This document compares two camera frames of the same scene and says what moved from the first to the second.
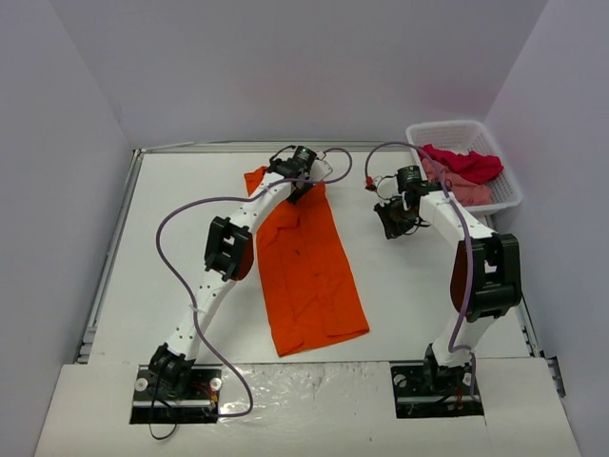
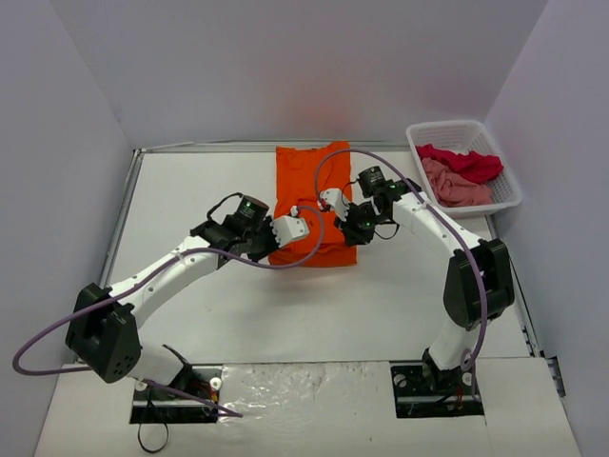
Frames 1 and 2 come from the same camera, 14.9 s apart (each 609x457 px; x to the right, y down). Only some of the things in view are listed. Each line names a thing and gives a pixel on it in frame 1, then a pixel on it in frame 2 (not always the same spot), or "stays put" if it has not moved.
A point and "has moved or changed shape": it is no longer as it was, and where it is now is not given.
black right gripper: (392, 217) -> (355, 230)
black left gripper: (299, 188) -> (263, 243)
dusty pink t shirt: (467, 193) stays put
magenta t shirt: (470, 166) stays put
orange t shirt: (307, 271) has moved or changed shape
